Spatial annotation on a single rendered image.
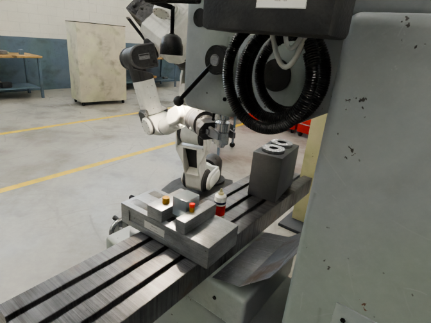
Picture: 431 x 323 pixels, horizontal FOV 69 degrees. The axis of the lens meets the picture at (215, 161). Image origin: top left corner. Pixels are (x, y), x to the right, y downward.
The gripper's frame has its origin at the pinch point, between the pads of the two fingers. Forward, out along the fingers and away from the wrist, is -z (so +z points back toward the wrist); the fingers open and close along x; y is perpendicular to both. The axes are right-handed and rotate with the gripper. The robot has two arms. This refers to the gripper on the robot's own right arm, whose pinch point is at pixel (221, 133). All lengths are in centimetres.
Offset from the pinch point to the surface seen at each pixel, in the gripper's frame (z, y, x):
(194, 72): 0.4, -18.2, -10.8
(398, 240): -58, 0, -2
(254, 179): 7.8, 23.0, 23.0
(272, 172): 2.2, 18.0, 26.2
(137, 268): -13.8, 30.3, -31.1
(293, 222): 85, 121, 143
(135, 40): 908, 5, 255
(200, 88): -2.1, -14.3, -9.9
